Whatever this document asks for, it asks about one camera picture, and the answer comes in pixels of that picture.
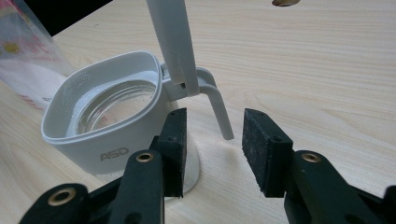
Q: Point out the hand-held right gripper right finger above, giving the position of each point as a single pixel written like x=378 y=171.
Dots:
x=271 y=155

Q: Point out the red and clear plastic pouch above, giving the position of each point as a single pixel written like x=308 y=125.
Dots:
x=25 y=71

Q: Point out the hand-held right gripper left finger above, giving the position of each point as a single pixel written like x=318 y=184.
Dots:
x=146 y=186

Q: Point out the dark round table grommet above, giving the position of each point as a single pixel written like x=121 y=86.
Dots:
x=285 y=2

